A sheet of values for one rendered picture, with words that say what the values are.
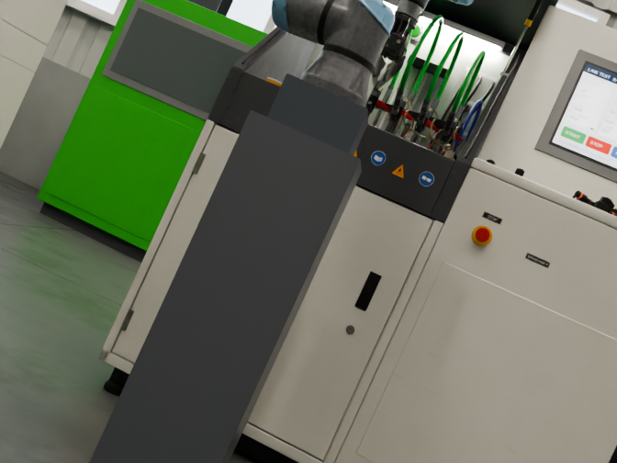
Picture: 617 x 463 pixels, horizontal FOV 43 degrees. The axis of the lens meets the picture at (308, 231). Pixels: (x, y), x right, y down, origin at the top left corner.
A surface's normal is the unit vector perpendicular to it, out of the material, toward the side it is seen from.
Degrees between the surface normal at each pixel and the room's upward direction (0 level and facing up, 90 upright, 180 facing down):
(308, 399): 90
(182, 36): 90
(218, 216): 90
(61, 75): 90
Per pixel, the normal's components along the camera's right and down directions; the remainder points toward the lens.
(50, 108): -0.07, -0.03
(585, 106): -0.07, -0.29
